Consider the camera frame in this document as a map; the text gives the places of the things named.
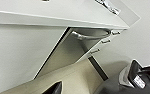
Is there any white narrow drawer unit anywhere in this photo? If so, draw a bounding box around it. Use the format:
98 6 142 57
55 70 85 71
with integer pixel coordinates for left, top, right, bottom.
78 28 141 68

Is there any stainless steel dishwasher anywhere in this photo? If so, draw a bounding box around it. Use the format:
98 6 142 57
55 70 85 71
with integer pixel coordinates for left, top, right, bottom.
34 27 112 81

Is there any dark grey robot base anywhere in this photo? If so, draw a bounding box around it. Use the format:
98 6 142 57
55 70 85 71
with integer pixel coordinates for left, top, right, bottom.
97 64 150 94

